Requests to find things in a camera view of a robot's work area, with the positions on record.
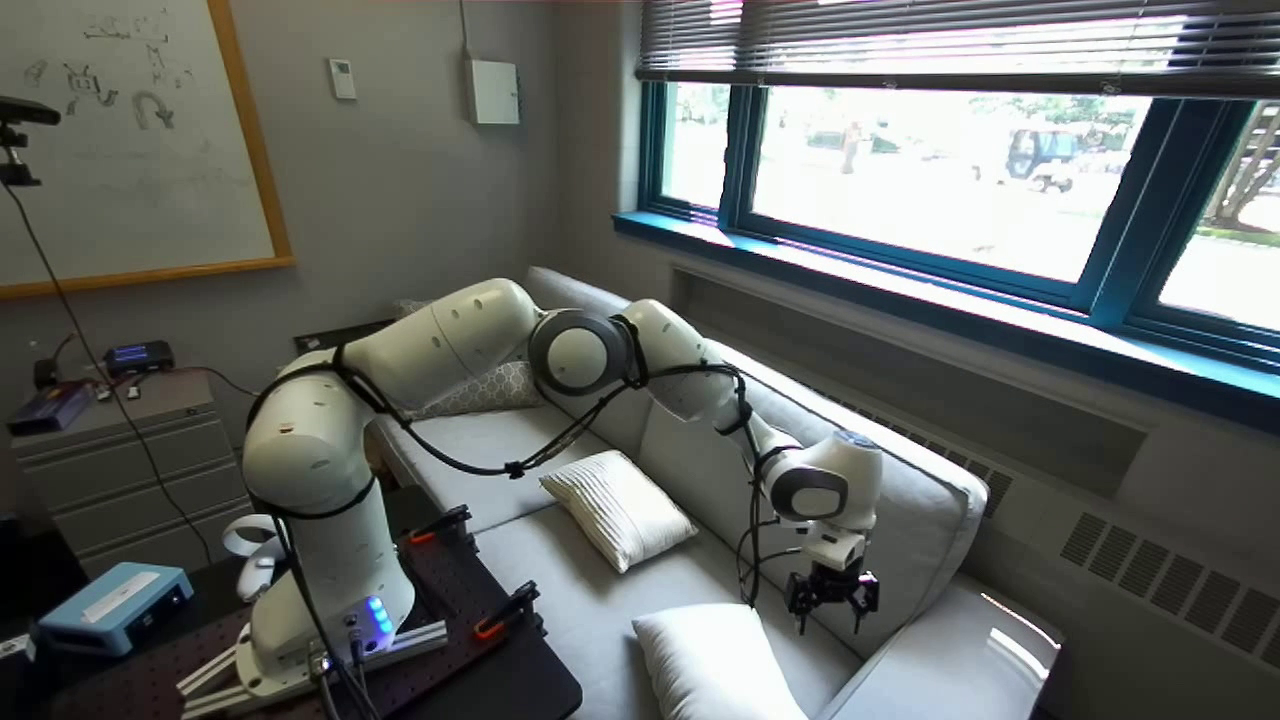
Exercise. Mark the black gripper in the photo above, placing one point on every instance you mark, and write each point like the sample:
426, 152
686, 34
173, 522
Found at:
832, 587

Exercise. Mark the cream striped pillow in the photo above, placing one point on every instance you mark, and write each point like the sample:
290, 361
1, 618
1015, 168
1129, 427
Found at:
626, 512
713, 661

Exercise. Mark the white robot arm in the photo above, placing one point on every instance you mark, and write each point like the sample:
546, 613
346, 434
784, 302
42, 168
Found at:
307, 453

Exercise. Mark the light grey sofa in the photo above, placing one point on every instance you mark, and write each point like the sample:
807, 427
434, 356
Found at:
936, 650

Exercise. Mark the orange black clamp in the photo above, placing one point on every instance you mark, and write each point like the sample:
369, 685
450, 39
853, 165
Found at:
499, 622
441, 527

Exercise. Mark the black robot table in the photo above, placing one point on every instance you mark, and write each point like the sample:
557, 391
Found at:
447, 679

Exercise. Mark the teal framed main window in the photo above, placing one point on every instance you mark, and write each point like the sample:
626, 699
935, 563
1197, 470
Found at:
1108, 235

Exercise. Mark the white VR controller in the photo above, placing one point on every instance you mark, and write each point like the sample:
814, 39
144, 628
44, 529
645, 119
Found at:
257, 542

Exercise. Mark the window blinds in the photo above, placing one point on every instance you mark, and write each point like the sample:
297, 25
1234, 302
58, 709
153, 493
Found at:
1190, 49

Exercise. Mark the grey filing cabinet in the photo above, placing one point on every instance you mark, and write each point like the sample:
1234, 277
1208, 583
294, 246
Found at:
144, 476

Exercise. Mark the blue white box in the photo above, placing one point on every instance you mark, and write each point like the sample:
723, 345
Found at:
115, 611

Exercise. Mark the white wall panel box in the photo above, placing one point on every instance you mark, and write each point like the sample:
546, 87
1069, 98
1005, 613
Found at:
494, 95

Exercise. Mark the white wall thermostat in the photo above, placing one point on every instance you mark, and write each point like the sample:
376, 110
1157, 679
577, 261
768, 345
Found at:
343, 78

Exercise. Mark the whiteboard with wooden frame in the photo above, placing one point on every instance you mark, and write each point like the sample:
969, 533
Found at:
157, 165

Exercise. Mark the black camera on stand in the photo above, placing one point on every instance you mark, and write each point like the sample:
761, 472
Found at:
13, 138

